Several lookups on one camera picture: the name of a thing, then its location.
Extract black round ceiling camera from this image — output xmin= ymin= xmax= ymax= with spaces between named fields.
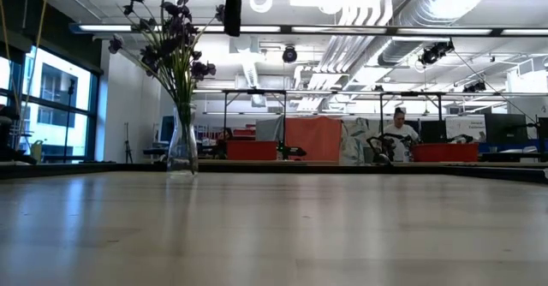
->
xmin=282 ymin=45 xmax=299 ymax=64

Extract clear glass vase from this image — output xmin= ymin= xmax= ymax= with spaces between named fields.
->
xmin=166 ymin=103 xmax=200 ymax=176

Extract black overhead camera rig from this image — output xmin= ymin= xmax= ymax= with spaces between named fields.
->
xmin=418 ymin=39 xmax=456 ymax=67

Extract pale green container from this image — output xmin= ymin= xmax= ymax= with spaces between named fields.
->
xmin=29 ymin=139 xmax=45 ymax=164

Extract orange cloth panel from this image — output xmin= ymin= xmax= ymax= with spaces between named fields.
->
xmin=284 ymin=115 xmax=343 ymax=164

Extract black pole stand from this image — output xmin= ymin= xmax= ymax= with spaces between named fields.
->
xmin=63 ymin=78 xmax=77 ymax=164

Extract black tripod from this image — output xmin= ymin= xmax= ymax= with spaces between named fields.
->
xmin=122 ymin=122 xmax=134 ymax=164

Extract overhead light bar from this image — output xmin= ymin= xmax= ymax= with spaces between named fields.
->
xmin=69 ymin=22 xmax=548 ymax=38

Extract black computer monitor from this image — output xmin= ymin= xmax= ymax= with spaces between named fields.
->
xmin=484 ymin=113 xmax=529 ymax=146

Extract white patterned cloth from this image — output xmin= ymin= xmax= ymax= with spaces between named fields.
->
xmin=340 ymin=117 xmax=372 ymax=166

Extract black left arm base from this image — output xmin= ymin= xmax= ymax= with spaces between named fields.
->
xmin=0 ymin=104 xmax=39 ymax=166

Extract white coiled cable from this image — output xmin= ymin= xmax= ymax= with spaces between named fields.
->
xmin=248 ymin=0 xmax=274 ymax=15

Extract person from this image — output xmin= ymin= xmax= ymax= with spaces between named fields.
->
xmin=382 ymin=106 xmax=421 ymax=164

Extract grey cloth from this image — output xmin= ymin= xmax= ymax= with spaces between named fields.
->
xmin=254 ymin=115 xmax=287 ymax=143

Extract black metal table frame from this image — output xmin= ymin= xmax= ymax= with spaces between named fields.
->
xmin=378 ymin=90 xmax=445 ymax=146
xmin=221 ymin=88 xmax=289 ymax=150

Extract purple artificial flower spray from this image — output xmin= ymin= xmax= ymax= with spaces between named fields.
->
xmin=121 ymin=0 xmax=189 ymax=107
xmin=160 ymin=0 xmax=194 ymax=107
xmin=107 ymin=3 xmax=226 ymax=107

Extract white printed sign board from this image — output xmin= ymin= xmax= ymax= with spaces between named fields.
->
xmin=444 ymin=115 xmax=487 ymax=142

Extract red plastic bin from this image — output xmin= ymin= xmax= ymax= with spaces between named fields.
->
xmin=226 ymin=140 xmax=279 ymax=162
xmin=410 ymin=142 xmax=480 ymax=164

